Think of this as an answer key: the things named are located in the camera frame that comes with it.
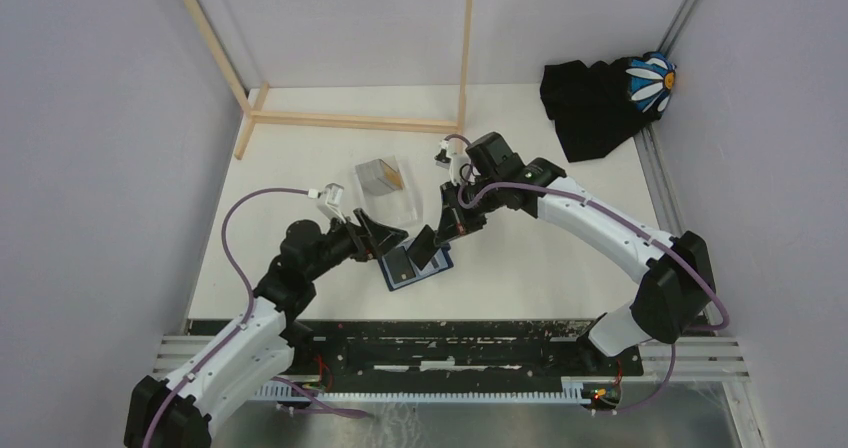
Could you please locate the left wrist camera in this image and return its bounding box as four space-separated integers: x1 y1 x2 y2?
307 183 346 222

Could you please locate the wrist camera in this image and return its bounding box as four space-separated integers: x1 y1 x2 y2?
307 183 346 222
434 137 472 186

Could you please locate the white slotted cable duct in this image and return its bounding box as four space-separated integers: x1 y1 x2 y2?
245 375 624 405

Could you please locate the black VIP credit card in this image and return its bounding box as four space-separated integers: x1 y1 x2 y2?
385 247 416 285

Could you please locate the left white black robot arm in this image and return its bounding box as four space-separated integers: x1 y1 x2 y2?
123 209 408 447

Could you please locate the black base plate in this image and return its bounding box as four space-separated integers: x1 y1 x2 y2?
185 317 717 395

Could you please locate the wooden frame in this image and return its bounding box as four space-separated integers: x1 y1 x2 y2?
181 0 474 160

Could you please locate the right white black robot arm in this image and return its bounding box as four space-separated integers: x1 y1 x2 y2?
415 132 718 376

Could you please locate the plain black credit card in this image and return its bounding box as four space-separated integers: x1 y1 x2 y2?
406 225 439 271

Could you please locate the blue leather card holder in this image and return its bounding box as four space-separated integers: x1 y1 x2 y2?
378 239 454 292

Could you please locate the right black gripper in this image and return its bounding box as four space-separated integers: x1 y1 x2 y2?
434 175 504 246

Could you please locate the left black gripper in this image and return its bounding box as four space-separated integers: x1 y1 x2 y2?
305 208 407 282

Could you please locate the black cloth with daisy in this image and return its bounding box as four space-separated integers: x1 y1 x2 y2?
539 52 677 163

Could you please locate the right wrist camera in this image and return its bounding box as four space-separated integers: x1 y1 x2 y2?
434 137 472 186

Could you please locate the silver credit card stack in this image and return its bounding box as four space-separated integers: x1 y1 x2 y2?
354 157 405 197

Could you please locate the clear plastic card box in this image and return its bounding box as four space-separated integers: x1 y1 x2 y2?
374 155 423 228

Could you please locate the aluminium rail frame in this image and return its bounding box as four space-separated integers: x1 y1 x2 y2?
124 0 723 447

